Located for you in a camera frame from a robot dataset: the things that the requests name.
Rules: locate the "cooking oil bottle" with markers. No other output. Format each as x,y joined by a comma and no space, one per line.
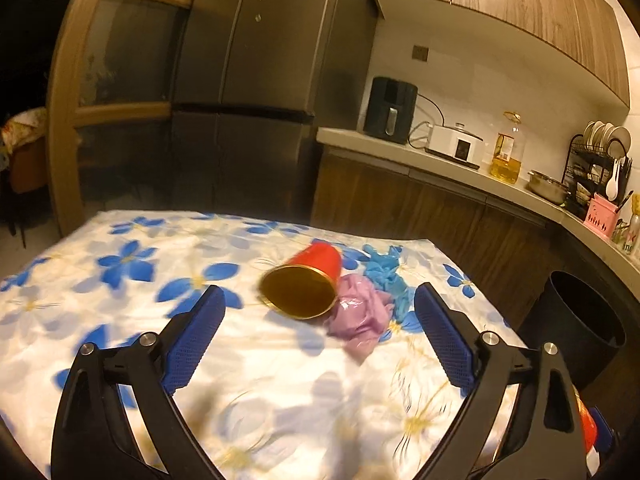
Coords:
507,160

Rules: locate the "steel pot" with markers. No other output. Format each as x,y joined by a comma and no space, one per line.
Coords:
547,187

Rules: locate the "floral cloth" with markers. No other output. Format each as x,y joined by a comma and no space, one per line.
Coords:
22,127

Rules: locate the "wooden wall cabinet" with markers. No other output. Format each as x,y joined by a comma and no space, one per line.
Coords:
525,15

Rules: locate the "black dish rack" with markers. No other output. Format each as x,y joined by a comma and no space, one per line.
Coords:
580,175

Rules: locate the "white electric cooker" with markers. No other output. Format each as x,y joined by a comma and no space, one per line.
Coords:
452,145

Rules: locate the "row of white plates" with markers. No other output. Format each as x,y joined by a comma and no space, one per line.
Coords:
607,135

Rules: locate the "pink plastic bag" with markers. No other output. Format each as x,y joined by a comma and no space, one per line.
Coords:
360,316

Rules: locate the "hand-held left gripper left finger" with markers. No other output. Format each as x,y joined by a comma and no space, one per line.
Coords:
192,340

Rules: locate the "wooden base cabinet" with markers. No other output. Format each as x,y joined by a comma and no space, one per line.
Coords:
425,210

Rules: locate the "drink can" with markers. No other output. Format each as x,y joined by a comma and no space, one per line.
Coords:
634,235

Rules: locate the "floral tablecloth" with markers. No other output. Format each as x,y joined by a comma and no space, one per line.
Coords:
280,390

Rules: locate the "blue glove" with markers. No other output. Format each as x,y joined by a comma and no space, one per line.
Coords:
385,275

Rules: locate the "wooden glass door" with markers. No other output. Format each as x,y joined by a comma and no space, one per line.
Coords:
125,110

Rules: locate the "red paper cup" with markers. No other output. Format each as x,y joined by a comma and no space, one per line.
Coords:
586,427
315,260

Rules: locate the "black trash bin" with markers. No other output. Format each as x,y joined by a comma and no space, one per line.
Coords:
565,332

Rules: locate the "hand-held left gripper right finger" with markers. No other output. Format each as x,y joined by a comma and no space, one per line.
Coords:
445,337

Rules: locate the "wall switch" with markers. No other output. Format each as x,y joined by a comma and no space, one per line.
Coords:
420,52

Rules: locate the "black air fryer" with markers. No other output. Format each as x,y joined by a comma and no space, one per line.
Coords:
390,110

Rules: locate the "pink utensil holder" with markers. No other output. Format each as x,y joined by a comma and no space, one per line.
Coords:
601,217

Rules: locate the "grey refrigerator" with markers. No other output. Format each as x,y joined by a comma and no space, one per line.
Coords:
260,85

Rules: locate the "white spoon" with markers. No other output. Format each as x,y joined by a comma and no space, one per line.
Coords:
612,185

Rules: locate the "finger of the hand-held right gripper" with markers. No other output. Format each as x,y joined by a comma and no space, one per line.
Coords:
604,435

